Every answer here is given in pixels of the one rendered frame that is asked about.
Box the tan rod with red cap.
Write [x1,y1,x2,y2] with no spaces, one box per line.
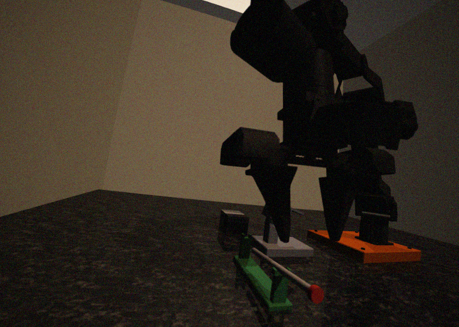
[251,248,324,304]

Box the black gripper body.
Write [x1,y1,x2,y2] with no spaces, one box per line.
[220,86,396,176]

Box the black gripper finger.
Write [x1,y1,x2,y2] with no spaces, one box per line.
[245,164,298,243]
[319,173,377,241]

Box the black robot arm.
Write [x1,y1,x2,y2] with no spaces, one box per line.
[230,0,419,245]

